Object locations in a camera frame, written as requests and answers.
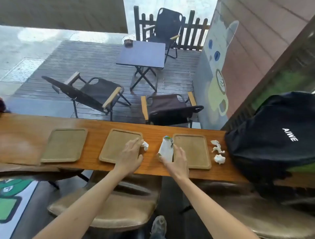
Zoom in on dark folding table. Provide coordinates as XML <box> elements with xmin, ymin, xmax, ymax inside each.
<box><xmin>116</xmin><ymin>40</ymin><xmax>166</xmax><ymax>92</ymax></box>

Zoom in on dark wooden picket fence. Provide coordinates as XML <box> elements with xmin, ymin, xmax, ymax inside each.
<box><xmin>133</xmin><ymin>5</ymin><xmax>211</xmax><ymax>51</ymax></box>

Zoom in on torn white tissue piece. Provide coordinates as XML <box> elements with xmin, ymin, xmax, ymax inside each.
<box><xmin>211</xmin><ymin>140</ymin><xmax>226</xmax><ymax>154</ymax></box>

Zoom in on person's left hand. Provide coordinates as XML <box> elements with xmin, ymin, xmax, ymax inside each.
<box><xmin>114</xmin><ymin>137</ymin><xmax>144</xmax><ymax>177</ymax></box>

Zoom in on brown wooden tray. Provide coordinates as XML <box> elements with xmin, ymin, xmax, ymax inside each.
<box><xmin>172</xmin><ymin>133</ymin><xmax>212</xmax><ymax>170</ymax></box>
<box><xmin>40</xmin><ymin>128</ymin><xmax>88</xmax><ymax>163</ymax></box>
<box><xmin>99</xmin><ymin>128</ymin><xmax>144</xmax><ymax>164</ymax></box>

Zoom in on person's left forearm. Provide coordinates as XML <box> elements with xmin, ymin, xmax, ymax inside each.
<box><xmin>32</xmin><ymin>170</ymin><xmax>129</xmax><ymax>239</ymax></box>

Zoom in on grey shoe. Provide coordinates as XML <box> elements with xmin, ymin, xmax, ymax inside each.
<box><xmin>150</xmin><ymin>215</ymin><xmax>168</xmax><ymax>239</ymax></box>

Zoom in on brown cushioned stool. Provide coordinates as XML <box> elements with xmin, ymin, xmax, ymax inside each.
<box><xmin>47</xmin><ymin>171</ymin><xmax>161</xmax><ymax>232</ymax></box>
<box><xmin>194</xmin><ymin>181</ymin><xmax>315</xmax><ymax>239</ymax></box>

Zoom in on black folding chair wooden armrests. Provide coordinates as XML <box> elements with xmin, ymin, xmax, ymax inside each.
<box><xmin>41</xmin><ymin>72</ymin><xmax>132</xmax><ymax>121</ymax></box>
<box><xmin>143</xmin><ymin>7</ymin><xmax>186</xmax><ymax>60</ymax></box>
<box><xmin>140</xmin><ymin>92</ymin><xmax>204</xmax><ymax>129</ymax></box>

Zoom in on person's right hand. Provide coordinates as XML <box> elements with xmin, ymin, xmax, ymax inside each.
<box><xmin>160</xmin><ymin>145</ymin><xmax>190</xmax><ymax>181</ymax></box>

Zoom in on person's right forearm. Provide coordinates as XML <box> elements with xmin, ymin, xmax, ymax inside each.
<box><xmin>170</xmin><ymin>175</ymin><xmax>260</xmax><ymax>239</ymax></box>

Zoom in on black backpack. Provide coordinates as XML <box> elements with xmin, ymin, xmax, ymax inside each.
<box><xmin>224</xmin><ymin>91</ymin><xmax>315</xmax><ymax>195</ymax></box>

